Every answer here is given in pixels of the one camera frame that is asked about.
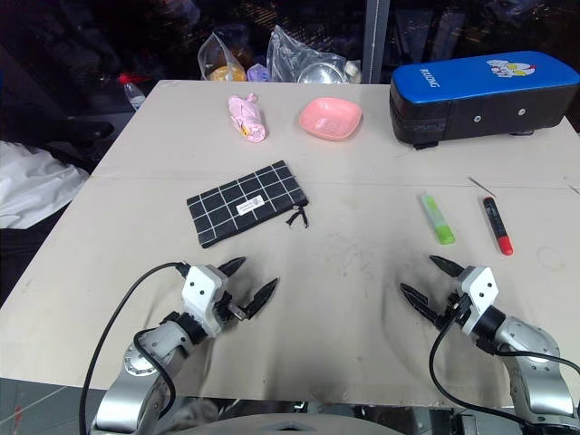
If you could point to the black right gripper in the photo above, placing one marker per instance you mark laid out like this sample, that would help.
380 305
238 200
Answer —
455 308

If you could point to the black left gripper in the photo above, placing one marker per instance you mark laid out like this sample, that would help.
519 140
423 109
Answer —
229 310

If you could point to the black grid pencil pouch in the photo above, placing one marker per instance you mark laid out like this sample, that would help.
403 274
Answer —
235 199

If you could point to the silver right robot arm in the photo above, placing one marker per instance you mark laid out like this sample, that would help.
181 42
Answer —
530 344

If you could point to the clear bag with orange items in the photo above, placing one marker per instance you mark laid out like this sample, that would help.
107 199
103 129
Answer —
222 61

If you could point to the green highlighter pen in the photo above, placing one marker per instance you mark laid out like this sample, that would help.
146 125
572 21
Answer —
436 218

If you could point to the red black marker pen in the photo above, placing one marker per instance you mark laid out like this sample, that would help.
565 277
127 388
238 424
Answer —
497 226

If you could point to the thin metal needle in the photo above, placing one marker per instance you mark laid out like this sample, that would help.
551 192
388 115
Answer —
481 186

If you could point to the pink folded umbrella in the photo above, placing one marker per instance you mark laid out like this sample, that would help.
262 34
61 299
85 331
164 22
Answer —
247 118

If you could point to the pink plastic bowl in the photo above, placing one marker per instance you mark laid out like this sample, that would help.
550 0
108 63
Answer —
331 118

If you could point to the blue black padded box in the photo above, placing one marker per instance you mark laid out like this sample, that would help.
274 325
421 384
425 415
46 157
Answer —
476 81

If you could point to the small purple object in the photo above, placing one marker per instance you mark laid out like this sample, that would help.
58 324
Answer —
258 73

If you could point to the black chair armrest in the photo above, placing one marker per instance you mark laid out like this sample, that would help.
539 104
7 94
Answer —
88 132

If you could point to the red-capped water bottle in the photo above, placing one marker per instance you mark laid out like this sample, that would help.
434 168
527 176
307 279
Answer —
133 93

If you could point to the shiny metal bowl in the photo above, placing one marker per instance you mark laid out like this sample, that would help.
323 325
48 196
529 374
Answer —
319 73

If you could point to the small white bottle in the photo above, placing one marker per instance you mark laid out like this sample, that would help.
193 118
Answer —
352 71

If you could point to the white cloth bundle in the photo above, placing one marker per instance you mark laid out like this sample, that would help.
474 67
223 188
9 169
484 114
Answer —
36 181

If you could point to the clear crumpled plastic bag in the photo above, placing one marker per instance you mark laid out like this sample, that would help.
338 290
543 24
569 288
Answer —
290 52

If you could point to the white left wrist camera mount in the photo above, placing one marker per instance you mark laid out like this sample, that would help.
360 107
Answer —
201 290

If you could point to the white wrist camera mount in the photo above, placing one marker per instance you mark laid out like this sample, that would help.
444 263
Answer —
201 290
480 287

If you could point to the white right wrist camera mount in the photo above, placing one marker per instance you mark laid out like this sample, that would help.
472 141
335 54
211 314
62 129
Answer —
480 287

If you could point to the grey vertical post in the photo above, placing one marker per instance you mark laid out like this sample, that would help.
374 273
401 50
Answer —
375 41

